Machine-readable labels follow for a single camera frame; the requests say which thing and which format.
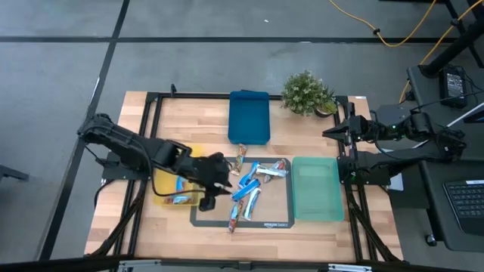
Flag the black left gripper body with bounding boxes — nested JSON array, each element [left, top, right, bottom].
[[188, 151, 233, 213]]

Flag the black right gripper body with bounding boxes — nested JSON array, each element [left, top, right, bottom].
[[341, 114, 378, 145]]

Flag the brown wrapper granola bar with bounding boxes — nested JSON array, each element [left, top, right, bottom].
[[231, 143, 249, 177]]

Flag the white and blue granola bar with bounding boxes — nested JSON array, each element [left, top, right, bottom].
[[242, 187, 262, 221]]

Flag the potted green plant black pot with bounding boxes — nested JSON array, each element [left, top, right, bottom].
[[313, 98, 339, 119], [281, 70, 336, 116]]

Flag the yellow plastic tray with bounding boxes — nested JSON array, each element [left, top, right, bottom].
[[153, 145, 207, 207]]

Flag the black-bordered silicone baking mat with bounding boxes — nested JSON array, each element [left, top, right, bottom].
[[189, 154, 296, 229]]

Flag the green plastic tray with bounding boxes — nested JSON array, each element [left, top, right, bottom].
[[290, 156, 346, 223]]

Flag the blue plastic tray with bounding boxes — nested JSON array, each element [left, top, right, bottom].
[[227, 89, 271, 146]]

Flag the white paper sheet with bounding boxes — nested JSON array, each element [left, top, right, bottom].
[[389, 173, 405, 192]]

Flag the black power adapter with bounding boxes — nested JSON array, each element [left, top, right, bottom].
[[439, 66, 468, 109]]

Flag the black side desk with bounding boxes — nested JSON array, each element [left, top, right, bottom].
[[407, 66, 484, 252]]

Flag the black flat device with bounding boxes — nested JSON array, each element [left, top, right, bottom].
[[464, 107, 484, 125]]

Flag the black stand legs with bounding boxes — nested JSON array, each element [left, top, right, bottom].
[[417, 0, 484, 79]]

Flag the black laptop keyboard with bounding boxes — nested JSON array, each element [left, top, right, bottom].
[[442, 179, 484, 237]]

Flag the black crossbar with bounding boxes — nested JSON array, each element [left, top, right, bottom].
[[0, 255, 484, 272]]

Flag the black stand foot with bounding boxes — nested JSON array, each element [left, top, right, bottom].
[[0, 165, 29, 182]]

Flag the yellow extension cable with plug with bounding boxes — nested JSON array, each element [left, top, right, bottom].
[[399, 0, 476, 104]]

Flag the black aluminium extrusion frame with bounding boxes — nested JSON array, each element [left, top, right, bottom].
[[85, 83, 404, 265]]

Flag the yellow cable with black clip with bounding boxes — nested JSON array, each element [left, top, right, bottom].
[[327, 0, 439, 48]]

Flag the white slanted cable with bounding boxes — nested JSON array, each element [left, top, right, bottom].
[[447, 101, 484, 128]]

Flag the silver metal bracket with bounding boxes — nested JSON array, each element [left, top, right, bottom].
[[327, 263, 374, 272], [117, 259, 162, 272]]

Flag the black power cable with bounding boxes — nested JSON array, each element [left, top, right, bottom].
[[83, 143, 111, 209]]

